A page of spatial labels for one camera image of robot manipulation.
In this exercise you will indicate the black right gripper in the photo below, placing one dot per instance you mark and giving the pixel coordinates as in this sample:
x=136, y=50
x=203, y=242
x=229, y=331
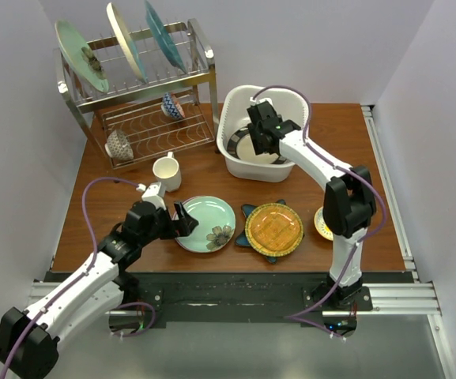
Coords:
x=255, y=134

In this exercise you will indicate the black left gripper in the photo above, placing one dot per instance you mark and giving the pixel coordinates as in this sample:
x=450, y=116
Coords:
x=186, y=223

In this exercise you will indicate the mint green flower plate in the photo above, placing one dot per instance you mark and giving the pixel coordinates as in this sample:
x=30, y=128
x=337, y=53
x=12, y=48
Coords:
x=216, y=224

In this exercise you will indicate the black striped rim plate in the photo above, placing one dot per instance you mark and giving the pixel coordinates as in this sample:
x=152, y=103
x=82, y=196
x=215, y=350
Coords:
x=240, y=146

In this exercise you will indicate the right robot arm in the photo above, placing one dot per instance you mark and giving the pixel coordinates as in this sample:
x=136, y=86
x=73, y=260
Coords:
x=349, y=197

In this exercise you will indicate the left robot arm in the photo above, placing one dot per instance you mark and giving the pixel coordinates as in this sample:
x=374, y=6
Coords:
x=31, y=340

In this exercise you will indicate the white plastic bin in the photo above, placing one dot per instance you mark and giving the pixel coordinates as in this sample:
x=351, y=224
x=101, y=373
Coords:
x=234, y=116

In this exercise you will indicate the white ceramic mug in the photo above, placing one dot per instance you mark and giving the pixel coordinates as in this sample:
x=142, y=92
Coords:
x=167, y=171

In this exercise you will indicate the dark teal star plate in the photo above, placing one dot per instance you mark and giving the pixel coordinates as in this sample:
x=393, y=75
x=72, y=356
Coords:
x=247, y=237

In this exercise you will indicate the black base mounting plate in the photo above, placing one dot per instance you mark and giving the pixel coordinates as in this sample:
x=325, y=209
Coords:
x=248, y=297

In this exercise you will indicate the yellow woven pattern plate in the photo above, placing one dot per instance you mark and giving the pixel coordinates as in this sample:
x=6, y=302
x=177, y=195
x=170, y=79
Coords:
x=274, y=229

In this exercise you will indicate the blue zigzag pattern bowl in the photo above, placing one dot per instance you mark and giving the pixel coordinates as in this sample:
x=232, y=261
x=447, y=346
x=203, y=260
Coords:
x=171, y=107

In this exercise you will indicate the grey patterned bowl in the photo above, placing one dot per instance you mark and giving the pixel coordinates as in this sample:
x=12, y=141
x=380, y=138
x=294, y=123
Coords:
x=118, y=146

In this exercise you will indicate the small bowl yellow sun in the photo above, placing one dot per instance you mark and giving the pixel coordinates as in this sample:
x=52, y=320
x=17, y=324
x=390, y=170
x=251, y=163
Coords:
x=321, y=227

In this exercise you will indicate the stainless steel dish rack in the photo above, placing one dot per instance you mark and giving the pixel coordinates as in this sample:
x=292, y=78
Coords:
x=135, y=107

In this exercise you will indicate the cream teal plate in rack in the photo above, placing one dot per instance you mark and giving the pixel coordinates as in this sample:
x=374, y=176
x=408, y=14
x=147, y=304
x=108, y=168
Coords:
x=126, y=42

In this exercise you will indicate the pale green plate in rack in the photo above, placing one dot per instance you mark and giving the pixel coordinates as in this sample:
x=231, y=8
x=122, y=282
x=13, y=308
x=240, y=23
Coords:
x=80, y=56

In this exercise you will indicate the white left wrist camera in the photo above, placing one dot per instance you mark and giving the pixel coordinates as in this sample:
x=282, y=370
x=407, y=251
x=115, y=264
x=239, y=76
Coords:
x=154, y=194

